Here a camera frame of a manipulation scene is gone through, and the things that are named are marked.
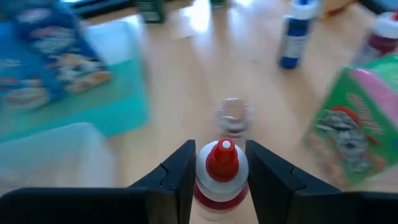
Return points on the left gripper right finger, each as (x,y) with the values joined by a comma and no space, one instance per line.
(273,193)

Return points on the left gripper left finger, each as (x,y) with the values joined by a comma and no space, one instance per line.
(174,186)

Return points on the red candy color bottle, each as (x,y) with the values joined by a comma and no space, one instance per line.
(382,40)
(222,168)

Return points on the small glass cork jar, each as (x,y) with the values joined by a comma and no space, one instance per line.
(234,116)

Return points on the green Apple Jacks cereal box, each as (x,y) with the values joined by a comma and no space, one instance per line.
(357,124)

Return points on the blue candy color bottle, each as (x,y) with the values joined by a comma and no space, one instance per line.
(297,37)

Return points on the blue Frosted Flakes cereal box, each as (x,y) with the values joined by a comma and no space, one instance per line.
(62,53)

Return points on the green plastic bin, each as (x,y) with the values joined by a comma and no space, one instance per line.
(124,102)

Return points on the clear plastic bin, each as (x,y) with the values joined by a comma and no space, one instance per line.
(56,155)

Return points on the dark green box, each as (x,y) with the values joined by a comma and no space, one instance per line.
(152,11)

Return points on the black aluminium table frame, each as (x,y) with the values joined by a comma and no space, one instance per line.
(102,5)

